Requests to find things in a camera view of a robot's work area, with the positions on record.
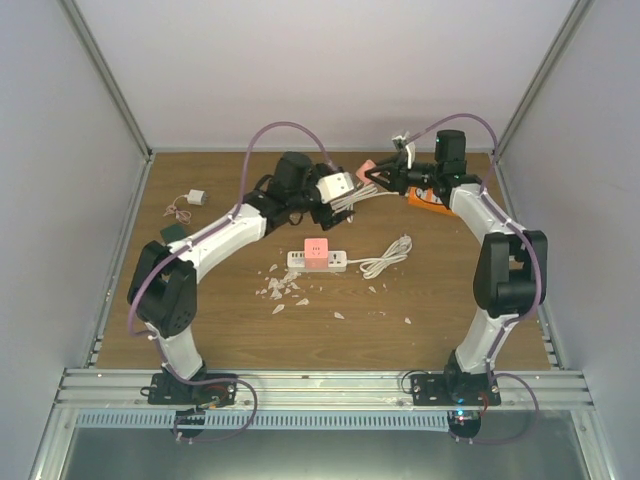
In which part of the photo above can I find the left aluminium frame post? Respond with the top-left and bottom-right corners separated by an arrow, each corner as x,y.
58,0 -> 153,163

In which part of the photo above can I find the aluminium front rail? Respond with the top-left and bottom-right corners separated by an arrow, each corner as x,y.
54,369 -> 594,411

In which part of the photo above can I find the green dragon cube plug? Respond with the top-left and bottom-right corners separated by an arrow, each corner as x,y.
160,223 -> 188,245

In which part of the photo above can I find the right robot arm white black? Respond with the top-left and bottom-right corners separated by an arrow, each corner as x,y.
364,130 -> 548,405

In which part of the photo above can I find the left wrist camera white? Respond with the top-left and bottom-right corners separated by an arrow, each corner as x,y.
316,172 -> 356,204

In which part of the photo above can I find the white usb charger plug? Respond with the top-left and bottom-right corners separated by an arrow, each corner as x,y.
186,189 -> 207,206

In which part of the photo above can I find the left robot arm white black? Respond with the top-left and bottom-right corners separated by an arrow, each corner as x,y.
127,152 -> 355,404

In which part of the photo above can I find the pink charger plug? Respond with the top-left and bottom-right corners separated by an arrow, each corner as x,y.
355,159 -> 376,185

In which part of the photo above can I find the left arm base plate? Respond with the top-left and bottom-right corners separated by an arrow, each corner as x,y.
140,370 -> 238,408

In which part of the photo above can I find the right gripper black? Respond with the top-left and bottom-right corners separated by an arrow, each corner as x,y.
366,154 -> 442,196

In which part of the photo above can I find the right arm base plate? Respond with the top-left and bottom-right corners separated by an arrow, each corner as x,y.
409,373 -> 502,407

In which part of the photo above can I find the right aluminium frame post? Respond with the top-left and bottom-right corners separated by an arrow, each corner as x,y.
494,0 -> 593,162

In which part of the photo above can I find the grey slotted cable duct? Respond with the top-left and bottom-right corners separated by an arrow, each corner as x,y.
76,409 -> 449,432

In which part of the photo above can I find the pink cube socket adapter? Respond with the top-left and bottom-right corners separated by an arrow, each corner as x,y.
303,238 -> 329,270

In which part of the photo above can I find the white pink power strip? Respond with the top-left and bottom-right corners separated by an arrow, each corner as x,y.
286,250 -> 347,273

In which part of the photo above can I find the aluminium frame post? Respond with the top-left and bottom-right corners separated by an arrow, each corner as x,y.
494,0 -> 593,162
58,0 -> 153,163

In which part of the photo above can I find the orange power strip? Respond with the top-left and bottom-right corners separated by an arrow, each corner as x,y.
407,187 -> 456,217

